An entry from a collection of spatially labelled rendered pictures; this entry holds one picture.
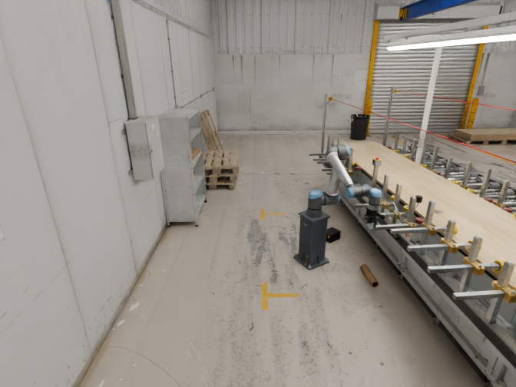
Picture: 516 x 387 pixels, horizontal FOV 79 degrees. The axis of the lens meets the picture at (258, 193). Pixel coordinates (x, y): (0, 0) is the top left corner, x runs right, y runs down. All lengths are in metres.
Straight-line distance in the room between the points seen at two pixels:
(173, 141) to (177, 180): 0.54
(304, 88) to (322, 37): 1.52
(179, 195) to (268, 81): 6.63
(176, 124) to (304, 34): 6.98
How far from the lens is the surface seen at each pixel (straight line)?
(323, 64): 10.60
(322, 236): 3.67
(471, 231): 3.09
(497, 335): 2.44
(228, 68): 10.44
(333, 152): 3.11
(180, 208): 4.59
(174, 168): 4.39
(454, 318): 3.22
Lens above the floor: 2.17
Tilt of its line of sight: 22 degrees down
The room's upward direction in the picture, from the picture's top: 1 degrees counter-clockwise
